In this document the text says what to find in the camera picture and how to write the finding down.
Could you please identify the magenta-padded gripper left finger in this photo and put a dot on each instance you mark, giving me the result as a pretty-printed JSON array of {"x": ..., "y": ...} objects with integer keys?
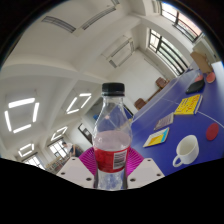
[{"x": 75, "y": 170}]

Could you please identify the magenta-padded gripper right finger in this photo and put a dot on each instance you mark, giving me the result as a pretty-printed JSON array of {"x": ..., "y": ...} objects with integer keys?
[{"x": 146, "y": 170}]

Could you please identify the clear red-labelled drink bottle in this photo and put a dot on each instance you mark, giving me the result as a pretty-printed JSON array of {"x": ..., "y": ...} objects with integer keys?
[{"x": 111, "y": 156}]

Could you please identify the shelf unit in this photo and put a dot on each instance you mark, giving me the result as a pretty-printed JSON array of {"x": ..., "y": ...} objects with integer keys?
[{"x": 56, "y": 164}]

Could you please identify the blue and yellow book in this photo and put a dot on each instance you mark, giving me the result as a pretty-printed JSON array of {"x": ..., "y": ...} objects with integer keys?
[{"x": 156, "y": 137}]

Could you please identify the white ceramic cup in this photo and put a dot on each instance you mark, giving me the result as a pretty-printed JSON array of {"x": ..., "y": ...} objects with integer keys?
[{"x": 188, "y": 148}]

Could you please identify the small grey patterned book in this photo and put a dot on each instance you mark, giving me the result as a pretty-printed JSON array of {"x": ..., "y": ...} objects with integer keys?
[{"x": 164, "y": 121}]

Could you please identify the brown armchair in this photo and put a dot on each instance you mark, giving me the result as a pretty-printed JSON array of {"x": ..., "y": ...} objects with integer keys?
[
  {"x": 162, "y": 82},
  {"x": 140, "y": 104}
]

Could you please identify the flat round red coaster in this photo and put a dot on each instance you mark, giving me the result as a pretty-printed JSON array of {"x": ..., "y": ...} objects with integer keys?
[{"x": 212, "y": 131}]

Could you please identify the ceiling lights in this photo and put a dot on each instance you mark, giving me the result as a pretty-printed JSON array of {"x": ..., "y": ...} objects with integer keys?
[{"x": 21, "y": 103}]

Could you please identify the black paddle case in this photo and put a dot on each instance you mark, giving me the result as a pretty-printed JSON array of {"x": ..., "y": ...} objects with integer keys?
[{"x": 195, "y": 86}]

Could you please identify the red table tennis paddle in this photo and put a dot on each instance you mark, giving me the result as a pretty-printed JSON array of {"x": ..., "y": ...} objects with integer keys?
[
  {"x": 199, "y": 78},
  {"x": 211, "y": 77}
]

